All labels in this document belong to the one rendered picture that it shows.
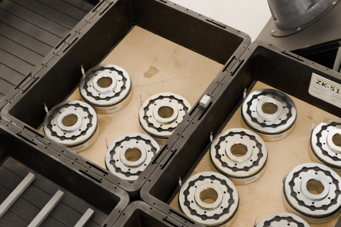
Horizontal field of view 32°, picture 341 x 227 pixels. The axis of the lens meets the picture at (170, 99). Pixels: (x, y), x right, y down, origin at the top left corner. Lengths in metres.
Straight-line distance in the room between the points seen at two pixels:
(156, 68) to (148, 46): 0.06
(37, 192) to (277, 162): 0.43
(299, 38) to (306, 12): 0.06
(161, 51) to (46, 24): 0.27
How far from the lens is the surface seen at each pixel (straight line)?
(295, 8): 1.29
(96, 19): 1.21
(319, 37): 1.22
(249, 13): 1.53
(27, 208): 1.10
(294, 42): 1.26
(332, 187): 1.07
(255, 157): 1.08
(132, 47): 1.28
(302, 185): 1.05
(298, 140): 1.14
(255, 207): 1.06
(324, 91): 1.15
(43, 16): 1.38
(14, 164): 1.15
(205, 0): 1.56
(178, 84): 1.21
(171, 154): 1.00
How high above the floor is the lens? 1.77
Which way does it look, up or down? 53 degrees down
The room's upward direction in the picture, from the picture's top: 4 degrees counter-clockwise
